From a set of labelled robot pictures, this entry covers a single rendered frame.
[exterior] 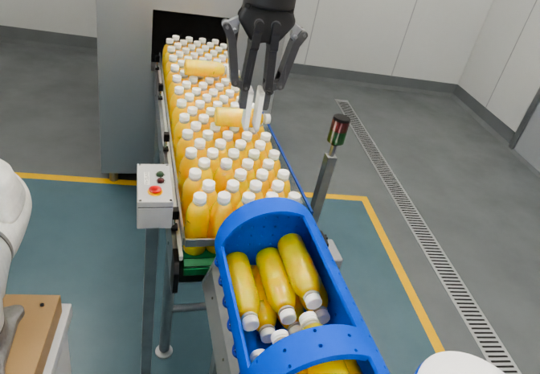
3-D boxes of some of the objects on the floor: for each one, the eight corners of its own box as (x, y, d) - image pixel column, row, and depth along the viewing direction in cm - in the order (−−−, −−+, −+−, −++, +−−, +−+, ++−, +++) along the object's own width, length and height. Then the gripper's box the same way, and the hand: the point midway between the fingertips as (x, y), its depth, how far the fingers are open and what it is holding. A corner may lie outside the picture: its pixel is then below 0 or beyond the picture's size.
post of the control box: (140, 395, 192) (146, 211, 139) (140, 386, 195) (146, 203, 142) (149, 393, 193) (160, 211, 140) (149, 385, 196) (159, 203, 143)
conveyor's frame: (157, 426, 182) (170, 267, 135) (148, 188, 313) (153, 64, 265) (271, 408, 197) (318, 260, 149) (216, 188, 327) (232, 71, 279)
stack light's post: (274, 343, 225) (328, 158, 167) (272, 336, 228) (324, 152, 170) (282, 343, 226) (337, 158, 168) (280, 336, 229) (333, 152, 171)
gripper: (313, -23, 67) (285, 119, 80) (219, -36, 64) (205, 114, 76) (329, -12, 61) (295, 140, 74) (226, -26, 58) (209, 136, 70)
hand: (252, 108), depth 73 cm, fingers closed
